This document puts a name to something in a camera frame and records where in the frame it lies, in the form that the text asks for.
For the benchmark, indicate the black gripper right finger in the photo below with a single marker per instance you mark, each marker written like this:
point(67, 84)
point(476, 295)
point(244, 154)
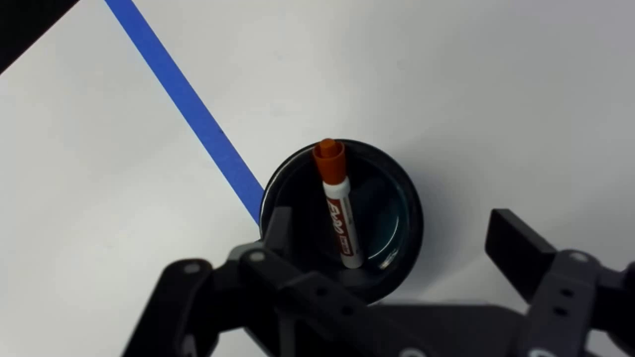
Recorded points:
point(562, 291)

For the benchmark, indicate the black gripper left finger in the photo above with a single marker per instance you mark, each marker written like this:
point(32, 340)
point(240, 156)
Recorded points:
point(264, 299)

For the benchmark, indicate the orange-capped white marker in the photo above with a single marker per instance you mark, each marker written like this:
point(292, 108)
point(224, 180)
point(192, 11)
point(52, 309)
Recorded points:
point(337, 211)

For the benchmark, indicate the blue tape line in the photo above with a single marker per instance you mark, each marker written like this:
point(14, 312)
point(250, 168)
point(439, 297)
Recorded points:
point(190, 112)

